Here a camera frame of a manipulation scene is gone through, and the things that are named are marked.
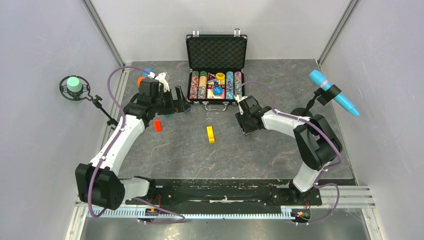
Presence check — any blue orange toy car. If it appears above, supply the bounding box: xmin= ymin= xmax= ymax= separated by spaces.
xmin=137 ymin=67 xmax=156 ymax=88

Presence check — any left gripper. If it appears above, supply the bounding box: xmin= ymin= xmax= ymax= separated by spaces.
xmin=151 ymin=85 xmax=190 ymax=116

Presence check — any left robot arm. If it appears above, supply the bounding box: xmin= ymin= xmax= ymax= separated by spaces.
xmin=75 ymin=79 xmax=191 ymax=210

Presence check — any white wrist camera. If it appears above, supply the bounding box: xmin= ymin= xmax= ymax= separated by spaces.
xmin=147 ymin=72 xmax=170 ymax=92
xmin=234 ymin=95 xmax=247 ymax=104

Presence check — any blue microphone on stand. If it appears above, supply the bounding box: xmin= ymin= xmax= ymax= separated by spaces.
xmin=291 ymin=70 xmax=360 ymax=117

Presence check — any yellow dealer button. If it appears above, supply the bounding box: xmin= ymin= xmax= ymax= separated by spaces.
xmin=215 ymin=72 xmax=226 ymax=81

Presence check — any black poker chip case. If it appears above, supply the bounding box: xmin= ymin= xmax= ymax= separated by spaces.
xmin=185 ymin=28 xmax=248 ymax=111

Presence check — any green microphone on stand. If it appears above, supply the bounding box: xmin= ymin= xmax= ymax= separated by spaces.
xmin=58 ymin=75 xmax=118 ymax=127

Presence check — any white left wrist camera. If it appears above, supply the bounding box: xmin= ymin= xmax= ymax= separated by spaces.
xmin=147 ymin=72 xmax=170 ymax=92

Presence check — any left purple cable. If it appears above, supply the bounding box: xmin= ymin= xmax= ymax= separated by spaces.
xmin=86 ymin=65 xmax=186 ymax=225

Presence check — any orange block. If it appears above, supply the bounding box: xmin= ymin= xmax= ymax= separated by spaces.
xmin=154 ymin=120 xmax=163 ymax=132

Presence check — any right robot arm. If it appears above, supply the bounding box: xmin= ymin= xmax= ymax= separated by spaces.
xmin=235 ymin=95 xmax=343 ymax=204

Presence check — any purple cable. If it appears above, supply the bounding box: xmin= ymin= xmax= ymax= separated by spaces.
xmin=86 ymin=65 xmax=186 ymax=225
xmin=239 ymin=81 xmax=344 ymax=226

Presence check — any blue small blind button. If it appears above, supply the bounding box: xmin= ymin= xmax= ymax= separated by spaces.
xmin=212 ymin=86 xmax=223 ymax=96

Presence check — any yellow arch block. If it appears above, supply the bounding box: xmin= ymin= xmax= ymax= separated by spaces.
xmin=206 ymin=126 xmax=215 ymax=143

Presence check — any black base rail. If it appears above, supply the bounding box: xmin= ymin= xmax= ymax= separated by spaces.
xmin=143 ymin=178 xmax=323 ymax=215

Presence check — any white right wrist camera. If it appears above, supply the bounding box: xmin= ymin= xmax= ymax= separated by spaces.
xmin=234 ymin=95 xmax=247 ymax=104

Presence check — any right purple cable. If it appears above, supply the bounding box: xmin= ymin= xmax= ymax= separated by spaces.
xmin=239 ymin=81 xmax=344 ymax=226

